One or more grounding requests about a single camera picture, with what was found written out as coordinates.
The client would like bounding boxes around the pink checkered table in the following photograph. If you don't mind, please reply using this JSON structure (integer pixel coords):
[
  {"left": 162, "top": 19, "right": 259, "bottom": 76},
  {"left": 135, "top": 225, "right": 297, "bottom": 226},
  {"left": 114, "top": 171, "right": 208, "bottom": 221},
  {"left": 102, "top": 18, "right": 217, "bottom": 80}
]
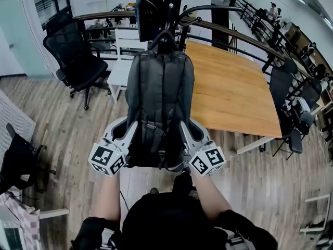
[{"left": 0, "top": 191, "right": 70, "bottom": 250}]

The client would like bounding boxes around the white table frame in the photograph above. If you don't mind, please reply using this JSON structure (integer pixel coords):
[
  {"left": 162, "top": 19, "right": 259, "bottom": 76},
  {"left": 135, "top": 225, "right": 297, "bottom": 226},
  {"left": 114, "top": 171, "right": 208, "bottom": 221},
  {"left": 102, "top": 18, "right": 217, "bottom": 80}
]
[{"left": 299, "top": 191, "right": 333, "bottom": 235}]

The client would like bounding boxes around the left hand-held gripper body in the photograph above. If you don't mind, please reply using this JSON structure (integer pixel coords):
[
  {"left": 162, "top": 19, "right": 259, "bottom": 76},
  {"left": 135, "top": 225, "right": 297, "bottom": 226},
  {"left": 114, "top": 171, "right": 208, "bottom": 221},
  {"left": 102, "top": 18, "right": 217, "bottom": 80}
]
[{"left": 87, "top": 138, "right": 130, "bottom": 177}]

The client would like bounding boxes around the wooden table with white legs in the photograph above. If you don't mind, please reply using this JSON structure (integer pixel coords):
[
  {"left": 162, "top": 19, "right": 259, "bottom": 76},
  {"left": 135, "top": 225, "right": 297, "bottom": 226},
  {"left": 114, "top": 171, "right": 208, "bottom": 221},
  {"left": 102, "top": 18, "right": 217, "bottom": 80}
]
[{"left": 184, "top": 40, "right": 283, "bottom": 155}]

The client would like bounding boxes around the black padded office chair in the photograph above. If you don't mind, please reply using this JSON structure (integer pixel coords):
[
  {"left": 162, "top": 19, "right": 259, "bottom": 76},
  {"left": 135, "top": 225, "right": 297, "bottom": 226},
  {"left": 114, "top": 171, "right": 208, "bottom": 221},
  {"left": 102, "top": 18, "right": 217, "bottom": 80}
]
[{"left": 0, "top": 122, "right": 57, "bottom": 195}]

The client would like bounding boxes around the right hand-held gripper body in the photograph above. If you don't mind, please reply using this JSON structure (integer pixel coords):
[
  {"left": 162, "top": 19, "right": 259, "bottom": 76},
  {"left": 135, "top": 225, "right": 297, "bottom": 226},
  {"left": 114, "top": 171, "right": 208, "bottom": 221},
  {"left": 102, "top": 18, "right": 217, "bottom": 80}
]
[{"left": 182, "top": 140, "right": 227, "bottom": 177}]

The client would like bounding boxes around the black mesh office chair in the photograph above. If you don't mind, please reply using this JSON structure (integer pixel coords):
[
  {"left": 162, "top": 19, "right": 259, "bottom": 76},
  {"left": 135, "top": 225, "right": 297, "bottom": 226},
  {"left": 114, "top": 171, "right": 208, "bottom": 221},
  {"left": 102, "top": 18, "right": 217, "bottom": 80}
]
[{"left": 43, "top": 10, "right": 111, "bottom": 111}]

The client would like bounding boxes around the black backpack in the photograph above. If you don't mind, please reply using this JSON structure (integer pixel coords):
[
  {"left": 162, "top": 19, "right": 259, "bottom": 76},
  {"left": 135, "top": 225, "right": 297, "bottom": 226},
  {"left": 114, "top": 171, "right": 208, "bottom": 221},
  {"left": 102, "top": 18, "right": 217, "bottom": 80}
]
[{"left": 124, "top": 49, "right": 196, "bottom": 171}]

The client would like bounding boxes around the person's right forearm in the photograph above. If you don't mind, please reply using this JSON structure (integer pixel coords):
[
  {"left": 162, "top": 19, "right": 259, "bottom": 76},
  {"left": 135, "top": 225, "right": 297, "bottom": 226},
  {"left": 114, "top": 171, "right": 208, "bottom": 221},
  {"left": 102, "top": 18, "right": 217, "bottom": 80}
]
[{"left": 191, "top": 169, "right": 232, "bottom": 221}]

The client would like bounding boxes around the black railing with wooden handrail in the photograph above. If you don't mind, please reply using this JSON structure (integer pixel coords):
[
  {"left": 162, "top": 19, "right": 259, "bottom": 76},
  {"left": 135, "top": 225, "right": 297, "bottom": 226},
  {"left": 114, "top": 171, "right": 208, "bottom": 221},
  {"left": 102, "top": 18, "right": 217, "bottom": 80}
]
[{"left": 72, "top": 0, "right": 333, "bottom": 93}]

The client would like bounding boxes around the black coat rack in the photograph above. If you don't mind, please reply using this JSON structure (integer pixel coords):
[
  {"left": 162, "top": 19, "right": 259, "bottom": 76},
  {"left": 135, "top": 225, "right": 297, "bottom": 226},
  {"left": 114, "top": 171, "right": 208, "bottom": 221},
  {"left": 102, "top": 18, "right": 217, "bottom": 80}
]
[{"left": 100, "top": 0, "right": 244, "bottom": 54}]

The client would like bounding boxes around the person's left forearm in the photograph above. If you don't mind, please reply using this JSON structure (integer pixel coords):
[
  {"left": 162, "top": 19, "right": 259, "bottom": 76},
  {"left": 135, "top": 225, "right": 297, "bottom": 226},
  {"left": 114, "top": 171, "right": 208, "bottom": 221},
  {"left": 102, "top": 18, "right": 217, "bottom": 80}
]
[{"left": 92, "top": 174, "right": 122, "bottom": 222}]

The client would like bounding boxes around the person's black-clothed torso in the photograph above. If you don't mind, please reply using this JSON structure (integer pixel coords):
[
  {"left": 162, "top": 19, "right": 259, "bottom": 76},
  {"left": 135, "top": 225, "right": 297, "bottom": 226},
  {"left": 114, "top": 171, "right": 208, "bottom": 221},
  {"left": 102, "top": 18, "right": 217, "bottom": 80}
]
[{"left": 70, "top": 191, "right": 279, "bottom": 250}]

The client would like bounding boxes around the white wooden chair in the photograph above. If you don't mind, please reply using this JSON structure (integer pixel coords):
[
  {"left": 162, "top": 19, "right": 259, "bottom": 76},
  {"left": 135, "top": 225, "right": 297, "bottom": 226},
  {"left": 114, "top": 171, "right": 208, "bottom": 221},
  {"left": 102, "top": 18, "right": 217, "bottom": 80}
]
[{"left": 107, "top": 29, "right": 146, "bottom": 104}]

